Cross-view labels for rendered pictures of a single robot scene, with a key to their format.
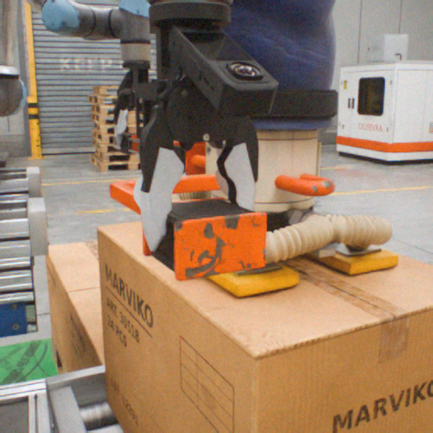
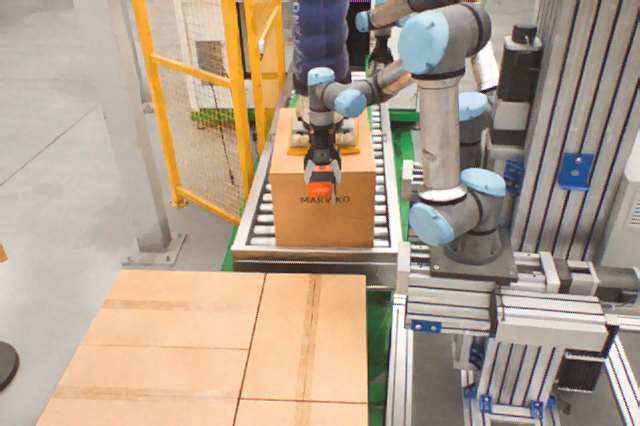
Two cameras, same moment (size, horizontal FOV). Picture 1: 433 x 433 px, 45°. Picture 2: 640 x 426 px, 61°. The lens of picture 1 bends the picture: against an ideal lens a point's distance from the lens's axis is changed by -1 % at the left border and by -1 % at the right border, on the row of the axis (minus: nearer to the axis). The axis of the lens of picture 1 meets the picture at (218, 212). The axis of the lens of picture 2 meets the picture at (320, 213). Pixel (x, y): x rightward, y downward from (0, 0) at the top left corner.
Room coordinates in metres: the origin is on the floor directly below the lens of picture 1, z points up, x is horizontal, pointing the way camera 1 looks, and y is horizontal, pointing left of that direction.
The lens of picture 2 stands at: (2.66, 0.92, 1.97)
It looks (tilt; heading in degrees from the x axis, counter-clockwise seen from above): 34 degrees down; 209
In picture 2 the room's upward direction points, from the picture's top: 2 degrees counter-clockwise
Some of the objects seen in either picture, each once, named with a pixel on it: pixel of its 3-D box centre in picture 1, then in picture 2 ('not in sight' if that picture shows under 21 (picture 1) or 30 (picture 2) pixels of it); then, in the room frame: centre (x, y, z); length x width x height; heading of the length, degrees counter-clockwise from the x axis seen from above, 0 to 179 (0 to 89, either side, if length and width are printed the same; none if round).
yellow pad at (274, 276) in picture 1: (211, 243); (346, 129); (0.80, 0.01, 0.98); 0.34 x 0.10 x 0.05; 28
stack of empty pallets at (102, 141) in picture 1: (125, 125); not in sight; (8.79, 1.53, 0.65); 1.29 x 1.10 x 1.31; 20
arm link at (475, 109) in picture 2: not in sight; (468, 116); (0.96, 0.54, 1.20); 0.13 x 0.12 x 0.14; 147
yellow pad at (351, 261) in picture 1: (306, 229); (300, 130); (0.89, -0.16, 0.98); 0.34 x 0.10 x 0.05; 28
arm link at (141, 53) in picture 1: (137, 54); (320, 115); (1.36, 0.20, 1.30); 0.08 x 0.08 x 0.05
